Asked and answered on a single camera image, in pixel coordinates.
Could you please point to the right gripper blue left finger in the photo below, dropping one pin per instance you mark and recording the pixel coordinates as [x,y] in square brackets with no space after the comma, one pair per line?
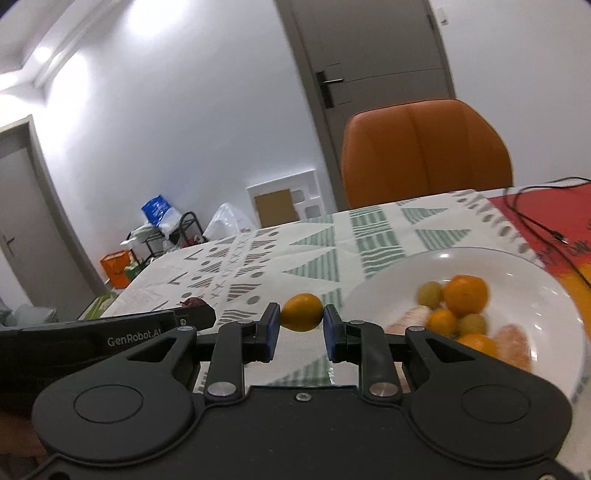
[236,345]

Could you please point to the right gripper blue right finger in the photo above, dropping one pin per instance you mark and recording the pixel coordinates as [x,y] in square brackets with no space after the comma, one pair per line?
[365,345]

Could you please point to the small peeled pomelo piece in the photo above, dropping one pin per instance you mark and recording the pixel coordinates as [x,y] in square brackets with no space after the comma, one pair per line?
[397,324]

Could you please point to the small yellow-orange citrus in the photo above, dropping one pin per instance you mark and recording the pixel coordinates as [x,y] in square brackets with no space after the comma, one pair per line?
[302,313]

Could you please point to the large peeled pomelo piece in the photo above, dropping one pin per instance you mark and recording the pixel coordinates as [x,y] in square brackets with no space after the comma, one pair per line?
[513,347]

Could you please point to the dark red small apple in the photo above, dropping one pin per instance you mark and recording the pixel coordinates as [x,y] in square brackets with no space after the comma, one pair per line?
[193,302]

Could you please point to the large orange mandarin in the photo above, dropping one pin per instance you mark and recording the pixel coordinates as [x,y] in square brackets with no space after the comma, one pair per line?
[480,343]

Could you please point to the person's left hand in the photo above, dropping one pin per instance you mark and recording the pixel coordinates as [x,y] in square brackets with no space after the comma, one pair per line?
[18,437]

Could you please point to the grey sofa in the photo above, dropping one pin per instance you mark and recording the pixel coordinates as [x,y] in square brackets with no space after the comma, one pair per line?
[25,316]

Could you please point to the patterned tablecloth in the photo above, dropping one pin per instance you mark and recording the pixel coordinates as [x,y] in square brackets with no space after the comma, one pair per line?
[328,257]

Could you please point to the green bag on floor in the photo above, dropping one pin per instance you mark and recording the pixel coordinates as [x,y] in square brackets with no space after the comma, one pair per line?
[97,308]

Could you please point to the small orange in plate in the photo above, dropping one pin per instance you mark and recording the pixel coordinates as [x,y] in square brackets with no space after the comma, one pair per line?
[443,322]

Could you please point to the left green-brown fruit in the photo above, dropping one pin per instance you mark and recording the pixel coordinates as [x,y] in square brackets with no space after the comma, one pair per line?
[430,295]

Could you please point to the green-brown fruit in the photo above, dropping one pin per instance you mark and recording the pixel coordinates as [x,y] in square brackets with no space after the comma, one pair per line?
[430,295]
[473,324]

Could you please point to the right green-brown fruit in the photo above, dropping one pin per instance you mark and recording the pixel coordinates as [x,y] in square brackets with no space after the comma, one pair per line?
[473,324]

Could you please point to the big orange in plate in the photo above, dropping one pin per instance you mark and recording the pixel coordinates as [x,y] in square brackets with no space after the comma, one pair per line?
[466,294]

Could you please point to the grey left side door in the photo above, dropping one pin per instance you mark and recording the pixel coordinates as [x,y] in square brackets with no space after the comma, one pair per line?
[44,264]

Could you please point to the white plastic bag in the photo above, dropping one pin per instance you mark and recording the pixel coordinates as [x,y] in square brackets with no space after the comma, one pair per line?
[227,221]

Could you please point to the orange box on floor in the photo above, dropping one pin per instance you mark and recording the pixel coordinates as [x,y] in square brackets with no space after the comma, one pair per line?
[114,265]

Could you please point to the black metal rack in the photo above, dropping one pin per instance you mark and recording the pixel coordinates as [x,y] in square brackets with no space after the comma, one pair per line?
[147,243]

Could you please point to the white foam packaging board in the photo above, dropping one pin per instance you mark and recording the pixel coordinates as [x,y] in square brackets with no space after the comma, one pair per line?
[287,199]

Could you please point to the blue plastic bag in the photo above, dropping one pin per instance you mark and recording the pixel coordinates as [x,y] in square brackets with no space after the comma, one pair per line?
[158,212]

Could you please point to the white round plate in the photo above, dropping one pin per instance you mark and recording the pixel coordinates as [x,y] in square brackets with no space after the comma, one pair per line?
[521,292]

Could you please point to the orange leather chair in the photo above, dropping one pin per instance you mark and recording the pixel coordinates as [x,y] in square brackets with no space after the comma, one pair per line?
[418,149]

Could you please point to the red orange table mat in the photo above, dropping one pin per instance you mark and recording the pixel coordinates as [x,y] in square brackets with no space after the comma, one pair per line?
[554,219]

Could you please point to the grey door with handle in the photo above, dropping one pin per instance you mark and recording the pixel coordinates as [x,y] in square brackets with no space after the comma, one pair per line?
[355,56]

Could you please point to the wall light switch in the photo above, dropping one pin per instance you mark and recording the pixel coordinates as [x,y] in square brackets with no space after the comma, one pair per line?
[442,16]

